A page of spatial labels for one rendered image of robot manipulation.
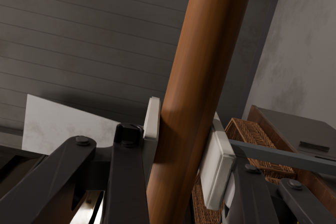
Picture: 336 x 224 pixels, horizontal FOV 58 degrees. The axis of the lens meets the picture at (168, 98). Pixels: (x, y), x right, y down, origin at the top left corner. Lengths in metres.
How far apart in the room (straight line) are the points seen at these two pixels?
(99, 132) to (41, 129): 0.78
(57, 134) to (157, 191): 3.76
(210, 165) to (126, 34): 3.60
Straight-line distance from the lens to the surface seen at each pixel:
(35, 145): 4.16
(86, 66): 3.88
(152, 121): 0.16
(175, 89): 0.16
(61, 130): 3.88
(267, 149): 1.13
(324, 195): 1.15
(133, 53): 3.75
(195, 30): 0.16
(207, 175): 0.16
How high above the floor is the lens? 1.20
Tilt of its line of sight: 3 degrees down
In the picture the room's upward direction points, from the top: 78 degrees counter-clockwise
